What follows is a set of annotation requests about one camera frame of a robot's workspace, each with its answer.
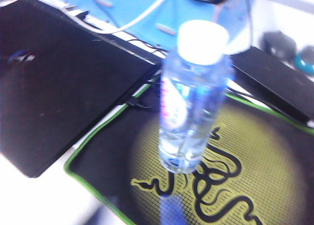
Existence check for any blue wooden desk organizer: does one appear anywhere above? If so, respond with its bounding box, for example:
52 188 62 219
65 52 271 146
44 0 254 55

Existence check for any black green-edged mouse pad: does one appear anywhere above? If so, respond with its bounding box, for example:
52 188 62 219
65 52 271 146
63 82 314 225

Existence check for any black power adapter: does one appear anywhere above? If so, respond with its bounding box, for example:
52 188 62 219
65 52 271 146
227 46 314 128

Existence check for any grey round object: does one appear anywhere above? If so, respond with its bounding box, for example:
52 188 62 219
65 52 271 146
261 30 298 62

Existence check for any black closed laptop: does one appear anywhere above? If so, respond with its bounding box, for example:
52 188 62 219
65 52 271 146
0 0 163 179

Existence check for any clear mineral water bottle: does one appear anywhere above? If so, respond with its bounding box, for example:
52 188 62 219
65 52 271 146
158 20 234 175

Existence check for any teal round object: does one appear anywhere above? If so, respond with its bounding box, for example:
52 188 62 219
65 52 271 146
294 46 314 75

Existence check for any white cable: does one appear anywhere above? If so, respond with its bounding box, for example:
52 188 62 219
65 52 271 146
65 0 175 36

